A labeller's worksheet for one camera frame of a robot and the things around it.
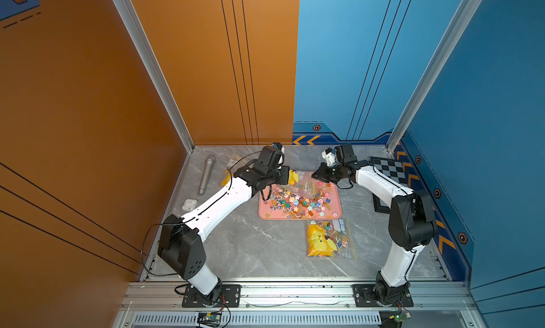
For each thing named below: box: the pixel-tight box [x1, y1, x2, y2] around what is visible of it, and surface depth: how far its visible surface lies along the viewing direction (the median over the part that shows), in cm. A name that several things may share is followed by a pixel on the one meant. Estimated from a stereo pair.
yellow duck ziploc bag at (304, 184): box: [283, 168, 325, 199], surface depth 96 cm
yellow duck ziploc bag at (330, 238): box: [305, 218, 358, 261], surface depth 86 cm
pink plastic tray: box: [258, 171, 343, 221], surface depth 97 cm
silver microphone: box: [197, 154, 216, 196], surface depth 111 cm
